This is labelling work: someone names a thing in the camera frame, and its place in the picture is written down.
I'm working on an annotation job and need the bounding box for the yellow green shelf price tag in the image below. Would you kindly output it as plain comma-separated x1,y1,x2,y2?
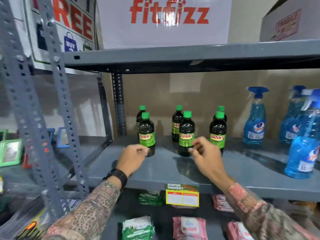
165,183,200,208

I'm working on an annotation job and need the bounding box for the person's left forearm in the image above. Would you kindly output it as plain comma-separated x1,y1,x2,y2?
42,179,121,240

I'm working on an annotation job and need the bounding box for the green picture frame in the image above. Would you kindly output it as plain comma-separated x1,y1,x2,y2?
0,139,23,167

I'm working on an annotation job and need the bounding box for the blue spray cleaner bottle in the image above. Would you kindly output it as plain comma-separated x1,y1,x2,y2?
279,85,307,144
243,86,270,145
284,89,320,180

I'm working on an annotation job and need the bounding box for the person's left hand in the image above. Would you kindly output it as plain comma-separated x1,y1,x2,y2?
116,144,151,176

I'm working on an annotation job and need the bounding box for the white box with red label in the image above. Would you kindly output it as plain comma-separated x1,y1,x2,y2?
259,0,320,42

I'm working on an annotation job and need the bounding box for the person's right forearm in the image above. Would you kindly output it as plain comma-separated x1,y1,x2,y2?
224,182,320,240

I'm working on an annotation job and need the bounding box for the green wipes packet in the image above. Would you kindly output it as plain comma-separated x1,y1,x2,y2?
138,190,166,206
122,216,156,240

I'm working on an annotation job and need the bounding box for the white promotional poster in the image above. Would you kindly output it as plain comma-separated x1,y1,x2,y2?
24,0,101,74

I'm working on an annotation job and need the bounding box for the grey perforated metal rack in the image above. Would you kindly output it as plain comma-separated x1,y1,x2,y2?
0,0,113,240

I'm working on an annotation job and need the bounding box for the grey metal shelf rack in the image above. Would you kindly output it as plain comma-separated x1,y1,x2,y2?
61,39,320,240

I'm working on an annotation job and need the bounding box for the pink wipes packet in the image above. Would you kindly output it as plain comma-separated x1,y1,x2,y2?
172,216,208,240
212,194,235,213
226,221,255,240

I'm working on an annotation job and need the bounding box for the group of dark green-capped bottles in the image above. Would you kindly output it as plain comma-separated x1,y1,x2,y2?
136,105,228,158

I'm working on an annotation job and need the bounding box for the white box with red lettering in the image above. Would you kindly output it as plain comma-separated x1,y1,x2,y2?
96,0,233,50

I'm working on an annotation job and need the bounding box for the person's right hand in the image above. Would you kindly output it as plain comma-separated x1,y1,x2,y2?
188,136,234,190

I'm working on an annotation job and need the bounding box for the black wristwatch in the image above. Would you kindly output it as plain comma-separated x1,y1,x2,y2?
103,168,128,189

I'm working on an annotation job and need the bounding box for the brown cardboard backing sheet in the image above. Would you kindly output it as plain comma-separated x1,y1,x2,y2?
102,69,320,141

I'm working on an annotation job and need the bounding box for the red picture frame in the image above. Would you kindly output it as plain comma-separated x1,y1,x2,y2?
22,147,33,169

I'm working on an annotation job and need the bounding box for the blue picture frame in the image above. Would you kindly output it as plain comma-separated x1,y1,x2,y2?
46,128,56,146
56,127,71,149

